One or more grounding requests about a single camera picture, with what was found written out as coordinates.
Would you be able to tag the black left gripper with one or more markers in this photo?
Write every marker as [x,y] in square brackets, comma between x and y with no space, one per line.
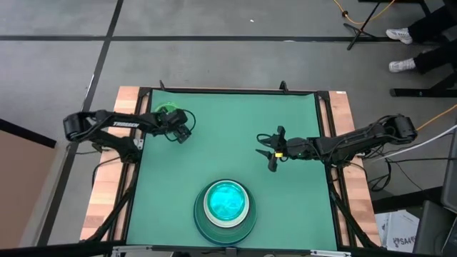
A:
[173,121]

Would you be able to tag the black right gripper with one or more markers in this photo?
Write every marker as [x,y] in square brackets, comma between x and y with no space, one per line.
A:
[296,148]

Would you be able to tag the white plastic plate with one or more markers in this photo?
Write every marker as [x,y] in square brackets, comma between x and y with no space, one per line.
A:
[226,224]

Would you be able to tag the large green plastic plate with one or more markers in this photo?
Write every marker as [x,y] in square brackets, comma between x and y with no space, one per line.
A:
[199,214]

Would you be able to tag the large blue plastic plate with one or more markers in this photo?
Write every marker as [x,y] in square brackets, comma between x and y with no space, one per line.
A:
[225,244]

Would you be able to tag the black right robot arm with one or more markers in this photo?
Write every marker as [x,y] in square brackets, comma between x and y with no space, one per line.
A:
[357,142]

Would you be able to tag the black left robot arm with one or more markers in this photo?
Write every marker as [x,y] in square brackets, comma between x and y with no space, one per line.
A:
[103,119]

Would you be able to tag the green table mat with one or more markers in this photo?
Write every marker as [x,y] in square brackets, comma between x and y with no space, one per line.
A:
[228,142]

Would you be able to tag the black floor bar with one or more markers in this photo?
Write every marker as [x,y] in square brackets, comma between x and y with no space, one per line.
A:
[403,200]

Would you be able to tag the black tripod stand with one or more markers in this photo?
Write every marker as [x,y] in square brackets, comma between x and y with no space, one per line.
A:
[360,30]

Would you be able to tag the white cardboard box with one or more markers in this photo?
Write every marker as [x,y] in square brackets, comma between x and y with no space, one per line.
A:
[398,230]

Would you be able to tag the black stand base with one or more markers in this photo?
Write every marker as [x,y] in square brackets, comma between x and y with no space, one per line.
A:
[421,92]

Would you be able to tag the brown board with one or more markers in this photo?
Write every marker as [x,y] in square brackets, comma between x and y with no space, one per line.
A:
[18,185]

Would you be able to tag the grey equipment case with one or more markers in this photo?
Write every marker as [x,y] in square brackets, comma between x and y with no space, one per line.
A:
[450,178]

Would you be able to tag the person's leg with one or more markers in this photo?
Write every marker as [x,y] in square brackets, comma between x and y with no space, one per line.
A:
[433,21]
[437,57]

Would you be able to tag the black frame clamp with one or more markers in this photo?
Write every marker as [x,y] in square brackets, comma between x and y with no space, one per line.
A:
[162,85]
[283,85]

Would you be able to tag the black metal table frame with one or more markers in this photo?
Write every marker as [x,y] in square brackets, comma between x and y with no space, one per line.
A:
[143,93]

